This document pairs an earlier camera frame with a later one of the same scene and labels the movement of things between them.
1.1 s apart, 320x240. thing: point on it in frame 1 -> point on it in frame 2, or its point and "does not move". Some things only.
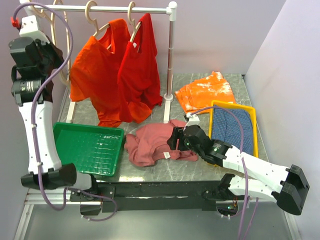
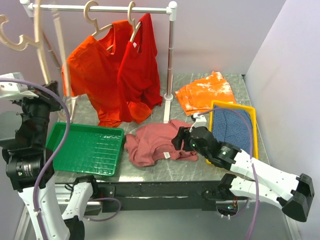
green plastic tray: (93, 149) does not move
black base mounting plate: (145, 196) does not move
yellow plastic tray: (234, 105) does not move
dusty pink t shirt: (149, 145) does not move
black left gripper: (57, 53) -> (44, 97)
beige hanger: (49, 14) -> (25, 40)
